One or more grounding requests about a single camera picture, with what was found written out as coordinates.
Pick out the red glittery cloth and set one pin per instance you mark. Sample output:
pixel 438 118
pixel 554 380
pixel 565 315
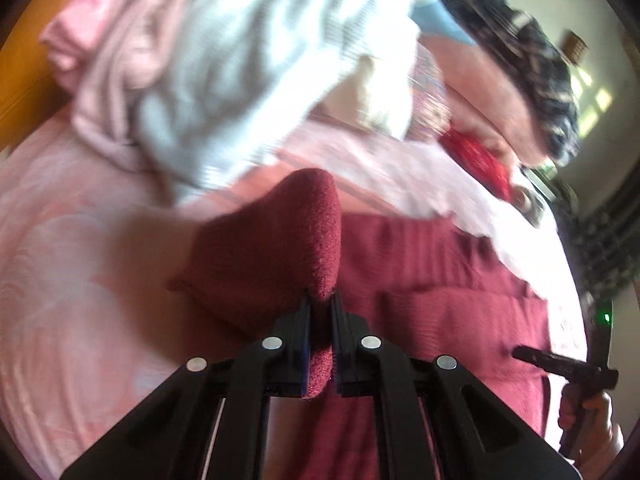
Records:
pixel 475 160

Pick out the dark patterned cloth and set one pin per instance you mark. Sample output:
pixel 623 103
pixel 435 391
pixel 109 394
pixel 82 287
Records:
pixel 530 45

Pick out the light blue cloth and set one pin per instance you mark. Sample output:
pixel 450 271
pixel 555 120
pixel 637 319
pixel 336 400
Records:
pixel 430 15

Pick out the person's right forearm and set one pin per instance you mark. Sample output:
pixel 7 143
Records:
pixel 612 455

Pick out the bright pink garment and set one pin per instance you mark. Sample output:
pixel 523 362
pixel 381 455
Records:
pixel 70 40

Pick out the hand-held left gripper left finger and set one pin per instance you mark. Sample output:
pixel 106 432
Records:
pixel 304 347

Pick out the pale pink garment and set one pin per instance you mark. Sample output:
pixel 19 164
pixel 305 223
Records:
pixel 115 110

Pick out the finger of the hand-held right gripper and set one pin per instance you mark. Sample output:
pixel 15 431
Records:
pixel 560 362

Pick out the cream jacket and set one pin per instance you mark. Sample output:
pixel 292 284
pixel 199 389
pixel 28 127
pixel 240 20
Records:
pixel 360 95

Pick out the dark red knitted sweater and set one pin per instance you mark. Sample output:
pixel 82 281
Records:
pixel 270 240

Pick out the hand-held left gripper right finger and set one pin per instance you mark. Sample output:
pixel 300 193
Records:
pixel 339 347

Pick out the dusty pink cloth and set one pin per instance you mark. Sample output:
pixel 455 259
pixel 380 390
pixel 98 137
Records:
pixel 490 100

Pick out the brown wall fixture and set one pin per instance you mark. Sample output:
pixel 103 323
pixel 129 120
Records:
pixel 576 46

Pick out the pink printed blanket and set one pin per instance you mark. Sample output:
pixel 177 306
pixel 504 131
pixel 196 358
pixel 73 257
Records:
pixel 75 260

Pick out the person's right hand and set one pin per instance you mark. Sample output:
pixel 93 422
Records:
pixel 602 420

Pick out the white ribbed garment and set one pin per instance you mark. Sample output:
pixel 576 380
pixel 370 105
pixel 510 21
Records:
pixel 225 60

